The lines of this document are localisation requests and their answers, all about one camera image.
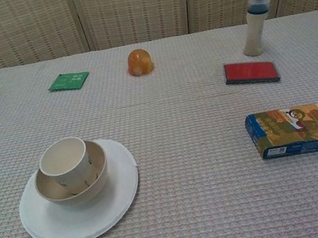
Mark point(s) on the large white plate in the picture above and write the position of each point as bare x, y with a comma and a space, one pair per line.
102, 218

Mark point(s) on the cream bottle with blue cap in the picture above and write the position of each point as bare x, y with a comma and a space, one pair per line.
253, 34

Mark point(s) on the green foil packet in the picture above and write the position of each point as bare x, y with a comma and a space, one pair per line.
68, 81

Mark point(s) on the orange onion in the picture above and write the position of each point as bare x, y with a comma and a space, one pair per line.
139, 62

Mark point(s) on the colourful printed carton box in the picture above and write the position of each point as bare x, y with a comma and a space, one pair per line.
300, 131

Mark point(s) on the white woven tablecloth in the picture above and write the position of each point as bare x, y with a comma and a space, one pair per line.
183, 151

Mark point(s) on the red ink pad case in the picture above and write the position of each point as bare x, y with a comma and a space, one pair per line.
251, 72

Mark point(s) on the beige bowl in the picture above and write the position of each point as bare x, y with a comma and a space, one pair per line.
96, 185

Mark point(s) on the small white paper cup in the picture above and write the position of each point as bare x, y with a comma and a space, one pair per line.
70, 174

